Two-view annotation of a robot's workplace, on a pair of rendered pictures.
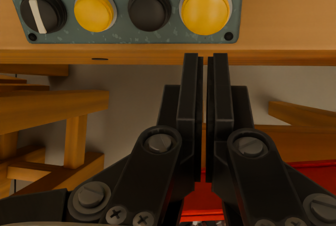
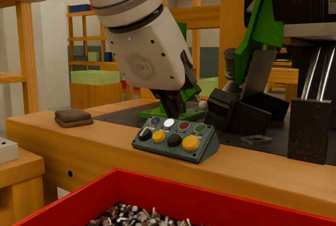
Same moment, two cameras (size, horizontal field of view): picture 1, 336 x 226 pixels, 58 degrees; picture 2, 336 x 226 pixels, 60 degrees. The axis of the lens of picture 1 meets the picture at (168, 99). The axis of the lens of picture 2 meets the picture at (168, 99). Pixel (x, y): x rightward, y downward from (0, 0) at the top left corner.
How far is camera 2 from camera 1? 46 cm
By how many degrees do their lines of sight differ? 79
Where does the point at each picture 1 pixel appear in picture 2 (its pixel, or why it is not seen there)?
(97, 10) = (160, 133)
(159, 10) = (177, 137)
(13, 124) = not seen: outside the picture
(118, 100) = not seen: outside the picture
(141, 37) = (166, 149)
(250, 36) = (203, 165)
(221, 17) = (193, 142)
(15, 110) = not seen: outside the picture
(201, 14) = (188, 140)
